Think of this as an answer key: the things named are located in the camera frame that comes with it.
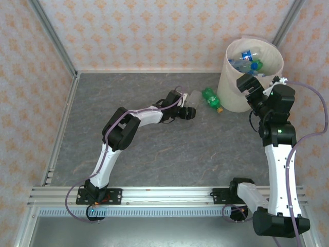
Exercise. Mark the aluminium side frame rail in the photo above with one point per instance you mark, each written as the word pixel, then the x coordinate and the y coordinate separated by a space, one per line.
pixel 65 113

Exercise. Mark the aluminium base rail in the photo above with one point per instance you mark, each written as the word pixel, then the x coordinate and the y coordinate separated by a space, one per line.
pixel 167 195

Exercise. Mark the grey metal sheet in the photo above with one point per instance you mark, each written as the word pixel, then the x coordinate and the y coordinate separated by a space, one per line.
pixel 154 231

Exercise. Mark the aluminium frame leg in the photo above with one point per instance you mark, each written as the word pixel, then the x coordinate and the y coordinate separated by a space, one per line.
pixel 313 242
pixel 25 229

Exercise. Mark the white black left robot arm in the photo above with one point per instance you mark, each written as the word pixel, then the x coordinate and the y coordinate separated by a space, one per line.
pixel 108 164

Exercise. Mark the aluminium frame corner post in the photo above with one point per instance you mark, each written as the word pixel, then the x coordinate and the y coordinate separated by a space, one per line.
pixel 51 36
pixel 288 23

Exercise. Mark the clear bottle blue cap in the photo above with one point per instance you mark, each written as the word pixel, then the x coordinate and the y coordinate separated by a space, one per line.
pixel 241 67

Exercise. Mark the white round bin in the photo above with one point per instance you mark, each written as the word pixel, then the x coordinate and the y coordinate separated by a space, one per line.
pixel 231 90

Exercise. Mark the aluminium back frame rail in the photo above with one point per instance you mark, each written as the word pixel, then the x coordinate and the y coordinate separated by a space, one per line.
pixel 144 71

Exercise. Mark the clear square bottle beige cap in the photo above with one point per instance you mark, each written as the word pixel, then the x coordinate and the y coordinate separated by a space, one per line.
pixel 194 98

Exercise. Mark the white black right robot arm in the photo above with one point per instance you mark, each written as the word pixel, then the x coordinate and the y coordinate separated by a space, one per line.
pixel 280 175

